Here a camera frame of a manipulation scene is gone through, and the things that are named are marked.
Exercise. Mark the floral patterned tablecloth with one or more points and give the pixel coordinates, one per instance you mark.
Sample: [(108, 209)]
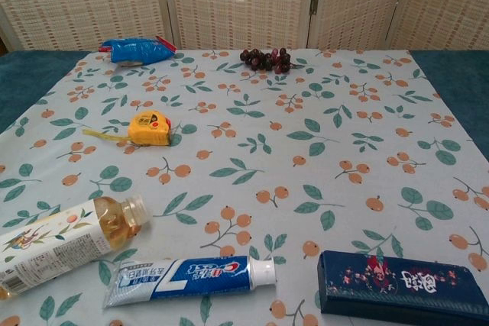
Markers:
[(244, 173)]

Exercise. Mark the brass screen hinge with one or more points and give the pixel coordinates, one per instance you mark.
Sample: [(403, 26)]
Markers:
[(313, 5)]

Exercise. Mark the yellow tape measure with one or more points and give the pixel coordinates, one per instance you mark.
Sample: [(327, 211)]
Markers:
[(148, 130)]

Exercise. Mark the navy blue floral box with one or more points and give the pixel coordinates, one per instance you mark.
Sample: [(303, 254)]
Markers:
[(393, 288)]

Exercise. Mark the woven folding screen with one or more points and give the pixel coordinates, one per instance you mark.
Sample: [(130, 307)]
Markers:
[(244, 3)]

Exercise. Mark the dark purple grape bunch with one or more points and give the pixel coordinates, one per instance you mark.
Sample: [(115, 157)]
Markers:
[(266, 60)]

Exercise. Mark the blue snack bag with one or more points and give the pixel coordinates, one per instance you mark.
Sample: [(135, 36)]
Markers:
[(139, 50)]

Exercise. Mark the blue white toothpaste tube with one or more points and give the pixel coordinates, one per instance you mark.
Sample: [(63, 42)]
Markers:
[(191, 278)]

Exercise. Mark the tea bottle with white label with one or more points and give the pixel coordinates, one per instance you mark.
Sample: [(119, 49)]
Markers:
[(57, 240)]

